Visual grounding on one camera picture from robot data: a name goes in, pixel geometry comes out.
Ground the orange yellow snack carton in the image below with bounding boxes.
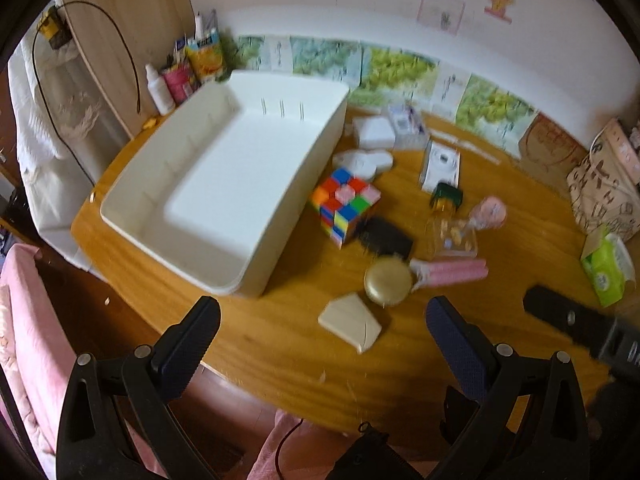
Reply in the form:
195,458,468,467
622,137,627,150
186,28,227,84

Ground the green tissue pack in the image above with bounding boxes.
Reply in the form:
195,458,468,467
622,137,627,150
580,226,636,308

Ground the round gold compact case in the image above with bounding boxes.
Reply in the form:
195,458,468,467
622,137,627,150
363,256,413,308

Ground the black cable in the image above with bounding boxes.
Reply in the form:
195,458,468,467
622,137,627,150
31,0,143,188

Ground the large white plastic bin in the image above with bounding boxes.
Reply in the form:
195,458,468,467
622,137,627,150
100,70,349,297

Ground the pink round case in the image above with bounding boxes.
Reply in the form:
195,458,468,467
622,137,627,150
469,196,508,231

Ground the white lace curtain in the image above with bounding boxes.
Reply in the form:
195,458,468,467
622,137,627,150
8,23,128,274

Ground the clear plastic box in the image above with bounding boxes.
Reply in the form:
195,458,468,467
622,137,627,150
386,103,430,151

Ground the white spray bottle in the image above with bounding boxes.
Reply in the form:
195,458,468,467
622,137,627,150
145,64,176,116

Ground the pink cushion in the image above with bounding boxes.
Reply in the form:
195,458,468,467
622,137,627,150
0,242,166,480

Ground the multicoloured rubik's cube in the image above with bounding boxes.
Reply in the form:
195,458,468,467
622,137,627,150
308,168,382,247

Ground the brown cardboard box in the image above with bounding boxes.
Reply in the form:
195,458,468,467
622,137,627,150
515,113,587,198

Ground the small yellow duck toy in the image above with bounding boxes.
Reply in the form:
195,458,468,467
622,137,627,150
141,117,158,130

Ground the wooden cabinet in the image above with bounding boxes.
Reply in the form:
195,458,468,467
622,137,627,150
62,0,194,138

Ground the beige card box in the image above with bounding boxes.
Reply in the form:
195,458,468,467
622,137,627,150
318,292,382,353

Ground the pink hair roller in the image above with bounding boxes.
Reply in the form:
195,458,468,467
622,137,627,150
409,259,488,290

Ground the patterned paper bag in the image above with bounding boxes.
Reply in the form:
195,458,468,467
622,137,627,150
566,139,639,242

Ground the white instant camera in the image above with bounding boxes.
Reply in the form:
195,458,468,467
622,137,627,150
419,141,460,193

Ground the black power adapter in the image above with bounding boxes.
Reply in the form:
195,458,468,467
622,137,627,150
356,217,413,261

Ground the white bunny-shaped gadget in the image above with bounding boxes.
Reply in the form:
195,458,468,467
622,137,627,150
332,150,394,182

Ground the white charger block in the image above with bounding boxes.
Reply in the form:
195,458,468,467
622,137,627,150
352,116,396,150

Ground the clear glass perfume bottle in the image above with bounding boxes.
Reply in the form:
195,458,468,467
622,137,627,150
425,182,477,259

